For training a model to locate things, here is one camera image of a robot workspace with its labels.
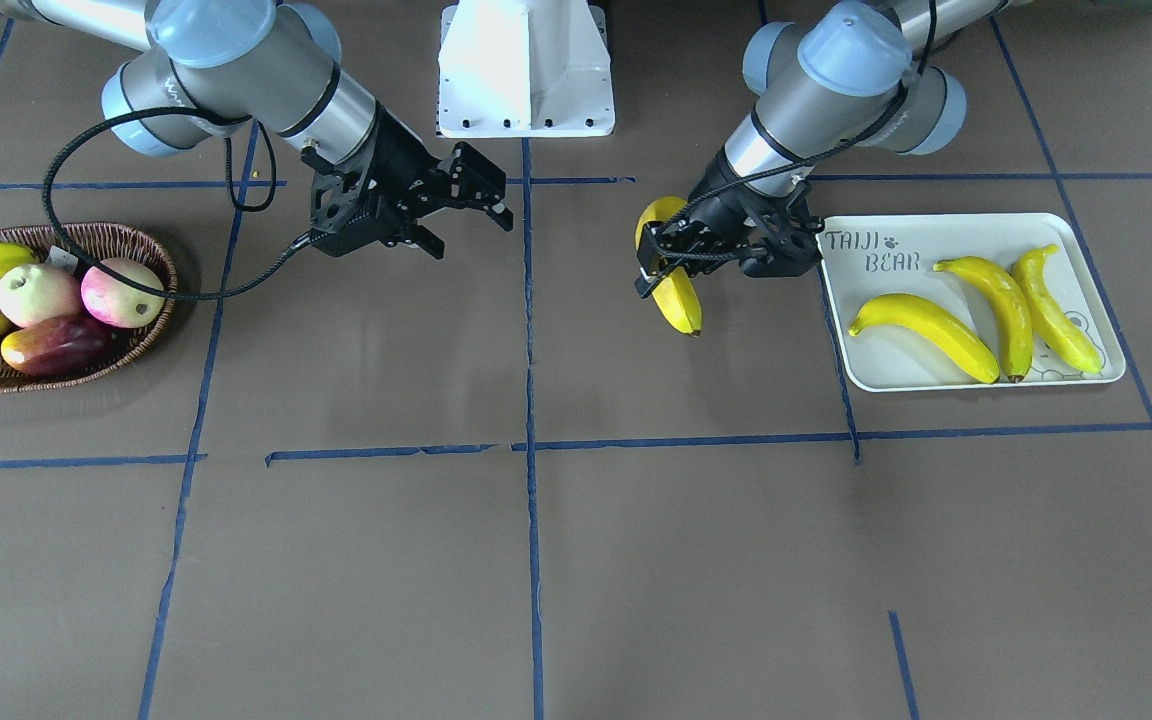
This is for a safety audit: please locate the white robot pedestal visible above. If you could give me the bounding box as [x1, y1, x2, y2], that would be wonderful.
[435, 1, 617, 138]

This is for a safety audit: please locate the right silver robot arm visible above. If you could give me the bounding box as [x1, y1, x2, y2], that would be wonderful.
[0, 1, 513, 258]

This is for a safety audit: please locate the orange red mango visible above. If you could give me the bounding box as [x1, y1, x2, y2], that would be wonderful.
[0, 314, 118, 377]

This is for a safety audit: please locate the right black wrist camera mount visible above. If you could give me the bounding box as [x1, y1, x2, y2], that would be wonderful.
[310, 170, 376, 258]

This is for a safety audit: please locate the pale green apple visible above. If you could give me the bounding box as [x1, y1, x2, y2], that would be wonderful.
[0, 263, 84, 328]

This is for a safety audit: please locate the black camera cable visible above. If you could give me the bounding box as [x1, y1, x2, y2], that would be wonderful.
[651, 0, 939, 263]
[41, 105, 323, 303]

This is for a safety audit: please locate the long yellow banana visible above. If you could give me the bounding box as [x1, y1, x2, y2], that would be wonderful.
[846, 293, 1001, 384]

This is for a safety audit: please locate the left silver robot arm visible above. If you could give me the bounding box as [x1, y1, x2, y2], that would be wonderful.
[635, 1, 1005, 297]

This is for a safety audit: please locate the brown wicker basket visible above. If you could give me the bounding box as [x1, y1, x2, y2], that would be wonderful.
[0, 222, 179, 395]

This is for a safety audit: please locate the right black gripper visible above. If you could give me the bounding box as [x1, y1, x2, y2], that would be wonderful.
[358, 105, 515, 260]

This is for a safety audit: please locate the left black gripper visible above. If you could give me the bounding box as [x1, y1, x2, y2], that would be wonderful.
[634, 150, 786, 300]

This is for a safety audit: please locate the pink green apple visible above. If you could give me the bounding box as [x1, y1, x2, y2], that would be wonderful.
[79, 258, 166, 329]

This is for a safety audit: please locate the curved yellow banana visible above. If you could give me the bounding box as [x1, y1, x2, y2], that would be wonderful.
[634, 195, 703, 336]

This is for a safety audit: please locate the cream bear tray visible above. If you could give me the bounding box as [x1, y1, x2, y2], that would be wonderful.
[818, 211, 1126, 393]

